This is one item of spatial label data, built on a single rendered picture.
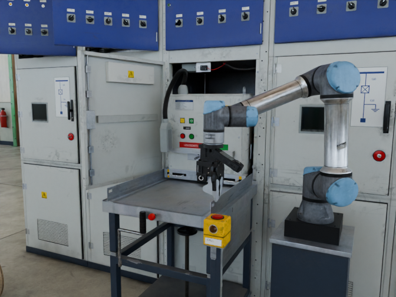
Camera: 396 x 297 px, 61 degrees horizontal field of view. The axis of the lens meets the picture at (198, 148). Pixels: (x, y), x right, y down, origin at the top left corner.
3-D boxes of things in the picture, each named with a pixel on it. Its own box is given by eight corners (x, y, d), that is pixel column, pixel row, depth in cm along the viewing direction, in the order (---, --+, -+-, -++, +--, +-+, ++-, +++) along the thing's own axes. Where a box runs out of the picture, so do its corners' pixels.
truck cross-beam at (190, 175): (245, 186, 197) (245, 176, 196) (164, 177, 219) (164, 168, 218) (247, 184, 201) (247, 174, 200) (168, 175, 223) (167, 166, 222)
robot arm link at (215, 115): (230, 100, 116) (205, 100, 115) (228, 132, 118) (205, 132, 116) (224, 100, 124) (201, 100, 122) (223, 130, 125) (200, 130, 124)
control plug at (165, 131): (167, 152, 203) (166, 123, 200) (160, 152, 205) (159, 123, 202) (173, 149, 210) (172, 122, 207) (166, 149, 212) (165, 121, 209)
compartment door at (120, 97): (79, 188, 188) (73, 50, 179) (159, 171, 237) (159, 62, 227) (86, 190, 184) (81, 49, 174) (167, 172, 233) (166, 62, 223)
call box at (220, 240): (223, 249, 120) (224, 221, 119) (203, 246, 123) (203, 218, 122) (230, 241, 127) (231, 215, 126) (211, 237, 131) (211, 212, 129)
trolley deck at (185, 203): (217, 231, 146) (217, 217, 145) (102, 211, 171) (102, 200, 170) (257, 193, 207) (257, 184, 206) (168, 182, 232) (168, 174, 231)
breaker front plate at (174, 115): (241, 178, 197) (241, 95, 188) (168, 171, 217) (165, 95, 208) (241, 177, 199) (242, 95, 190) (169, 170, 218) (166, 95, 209)
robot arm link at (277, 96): (319, 63, 144) (214, 105, 138) (333, 60, 133) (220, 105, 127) (327, 89, 146) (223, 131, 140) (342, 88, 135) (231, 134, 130)
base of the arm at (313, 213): (337, 217, 149) (338, 195, 148) (329, 227, 137) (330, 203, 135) (302, 211, 157) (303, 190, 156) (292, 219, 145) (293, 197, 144)
